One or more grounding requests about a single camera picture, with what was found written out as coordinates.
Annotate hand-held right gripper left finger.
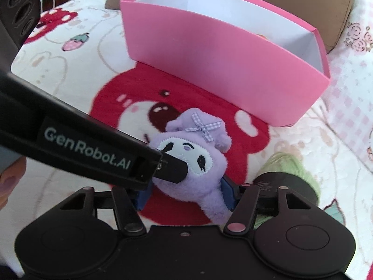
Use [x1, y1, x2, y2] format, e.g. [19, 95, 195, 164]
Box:
[59, 180, 152, 236]

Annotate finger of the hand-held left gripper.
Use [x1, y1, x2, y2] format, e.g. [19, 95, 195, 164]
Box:
[152, 151, 190, 185]

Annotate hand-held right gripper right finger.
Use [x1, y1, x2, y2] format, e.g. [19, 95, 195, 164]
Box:
[221, 176, 313, 236]

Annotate purple plush toy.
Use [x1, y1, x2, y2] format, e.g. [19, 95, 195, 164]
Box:
[148, 107, 233, 226]

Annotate pink cardboard box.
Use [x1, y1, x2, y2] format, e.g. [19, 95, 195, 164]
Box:
[119, 0, 332, 128]

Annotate person's left hand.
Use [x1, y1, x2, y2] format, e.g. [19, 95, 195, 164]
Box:
[0, 157, 27, 211]

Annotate pale green fuzzy item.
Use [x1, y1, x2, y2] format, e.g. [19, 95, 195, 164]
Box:
[256, 151, 321, 229]

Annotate pink floral bedsheet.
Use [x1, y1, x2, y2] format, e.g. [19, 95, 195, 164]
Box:
[321, 0, 373, 117]

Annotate brown pillow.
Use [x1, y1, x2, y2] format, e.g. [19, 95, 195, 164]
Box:
[105, 0, 356, 54]

